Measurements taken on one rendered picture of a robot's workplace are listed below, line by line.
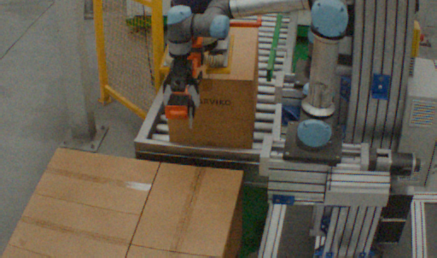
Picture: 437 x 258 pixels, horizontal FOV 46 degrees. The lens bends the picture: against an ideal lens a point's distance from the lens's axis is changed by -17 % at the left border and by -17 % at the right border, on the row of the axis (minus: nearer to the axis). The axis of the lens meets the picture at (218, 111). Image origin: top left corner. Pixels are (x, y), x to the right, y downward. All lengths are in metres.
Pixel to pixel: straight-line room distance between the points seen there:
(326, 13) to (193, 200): 1.26
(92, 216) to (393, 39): 1.53
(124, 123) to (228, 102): 1.51
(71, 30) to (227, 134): 1.28
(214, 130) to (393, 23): 1.20
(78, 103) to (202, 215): 1.55
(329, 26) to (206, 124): 1.27
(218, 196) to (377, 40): 1.08
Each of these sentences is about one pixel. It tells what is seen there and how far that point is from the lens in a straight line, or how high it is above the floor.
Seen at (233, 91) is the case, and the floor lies 0.89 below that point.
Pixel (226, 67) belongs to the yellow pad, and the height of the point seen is 1.12.
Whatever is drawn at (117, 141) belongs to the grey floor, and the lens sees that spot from 4.00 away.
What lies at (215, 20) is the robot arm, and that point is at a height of 1.55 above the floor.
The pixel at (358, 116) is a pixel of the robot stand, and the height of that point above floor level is 1.08.
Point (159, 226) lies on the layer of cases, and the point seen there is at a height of 0.54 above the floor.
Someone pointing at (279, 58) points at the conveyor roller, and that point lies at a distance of 3.73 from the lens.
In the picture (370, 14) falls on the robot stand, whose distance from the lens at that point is 2.08.
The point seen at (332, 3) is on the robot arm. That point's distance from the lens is 1.72.
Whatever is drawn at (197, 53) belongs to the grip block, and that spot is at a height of 1.26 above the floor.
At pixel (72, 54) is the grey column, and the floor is 0.69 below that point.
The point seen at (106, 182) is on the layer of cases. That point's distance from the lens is 2.81.
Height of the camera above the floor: 2.33
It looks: 34 degrees down
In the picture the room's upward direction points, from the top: 1 degrees counter-clockwise
